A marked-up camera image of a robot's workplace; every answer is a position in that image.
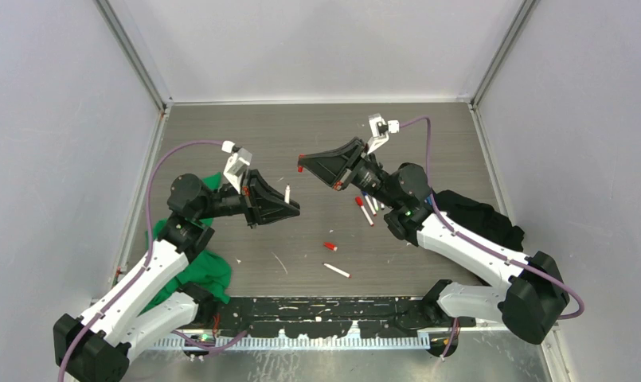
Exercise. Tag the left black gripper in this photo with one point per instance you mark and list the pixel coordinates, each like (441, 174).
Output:
(262, 204)

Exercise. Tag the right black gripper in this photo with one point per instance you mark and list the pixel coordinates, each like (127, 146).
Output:
(338, 167)

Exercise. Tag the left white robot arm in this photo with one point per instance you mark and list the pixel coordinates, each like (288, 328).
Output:
(102, 342)

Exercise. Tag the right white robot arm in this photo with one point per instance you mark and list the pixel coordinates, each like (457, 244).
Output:
(525, 293)

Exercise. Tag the green cloth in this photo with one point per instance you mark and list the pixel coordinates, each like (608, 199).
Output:
(208, 270)

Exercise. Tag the black daisy cloth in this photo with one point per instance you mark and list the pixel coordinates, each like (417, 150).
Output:
(480, 218)

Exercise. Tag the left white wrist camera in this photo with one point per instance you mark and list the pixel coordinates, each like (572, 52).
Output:
(237, 164)

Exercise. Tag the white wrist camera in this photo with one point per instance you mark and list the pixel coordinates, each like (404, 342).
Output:
(380, 130)
(237, 164)

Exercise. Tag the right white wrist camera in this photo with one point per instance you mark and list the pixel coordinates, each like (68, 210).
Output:
(380, 130)

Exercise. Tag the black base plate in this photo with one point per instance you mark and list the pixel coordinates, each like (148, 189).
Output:
(321, 317)

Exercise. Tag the slotted cable duct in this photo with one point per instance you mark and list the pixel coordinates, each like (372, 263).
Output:
(350, 342)

